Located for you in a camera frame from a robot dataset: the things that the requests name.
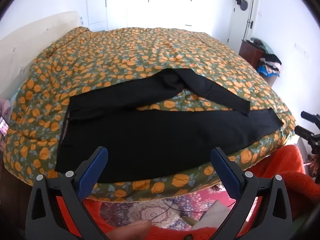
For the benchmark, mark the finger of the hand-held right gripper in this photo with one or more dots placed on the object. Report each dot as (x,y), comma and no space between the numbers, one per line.
(306,133)
(310,116)

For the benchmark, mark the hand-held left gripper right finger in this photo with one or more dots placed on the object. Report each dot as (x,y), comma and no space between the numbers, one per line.
(226,173)

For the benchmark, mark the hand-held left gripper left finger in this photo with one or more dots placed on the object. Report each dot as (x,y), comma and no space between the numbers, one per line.
(91,173)

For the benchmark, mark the black pants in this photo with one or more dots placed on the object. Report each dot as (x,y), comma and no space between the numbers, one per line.
(150,135)

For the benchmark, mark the person's left hand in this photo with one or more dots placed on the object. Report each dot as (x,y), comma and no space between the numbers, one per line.
(132,231)

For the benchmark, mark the red fuzzy garment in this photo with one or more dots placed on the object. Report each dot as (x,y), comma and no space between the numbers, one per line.
(287,160)

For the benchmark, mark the beige cloth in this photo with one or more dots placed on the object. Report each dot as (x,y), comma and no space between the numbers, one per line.
(210,215)

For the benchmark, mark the pink patterned rug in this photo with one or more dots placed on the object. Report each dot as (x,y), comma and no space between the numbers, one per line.
(150,205)

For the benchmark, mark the pile of clothes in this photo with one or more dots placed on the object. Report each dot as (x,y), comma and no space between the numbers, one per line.
(270,62)

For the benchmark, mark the brown wooden nightstand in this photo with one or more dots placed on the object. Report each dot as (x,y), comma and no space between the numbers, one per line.
(250,52)

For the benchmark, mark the smartphone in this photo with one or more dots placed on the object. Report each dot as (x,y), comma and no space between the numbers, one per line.
(3,127)

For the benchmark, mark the pink cloth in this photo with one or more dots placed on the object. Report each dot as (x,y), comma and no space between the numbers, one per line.
(4,108)

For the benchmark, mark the white door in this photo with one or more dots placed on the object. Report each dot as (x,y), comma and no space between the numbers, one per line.
(251,15)

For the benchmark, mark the orange floral blanket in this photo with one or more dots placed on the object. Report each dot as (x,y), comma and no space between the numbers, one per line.
(125,55)

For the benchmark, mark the black hanging hat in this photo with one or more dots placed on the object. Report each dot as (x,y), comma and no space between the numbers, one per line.
(242,3)

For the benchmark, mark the beige headboard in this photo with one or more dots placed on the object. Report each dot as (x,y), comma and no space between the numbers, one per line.
(25,45)

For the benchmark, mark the white wardrobe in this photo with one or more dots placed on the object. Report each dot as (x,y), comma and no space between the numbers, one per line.
(117,2)

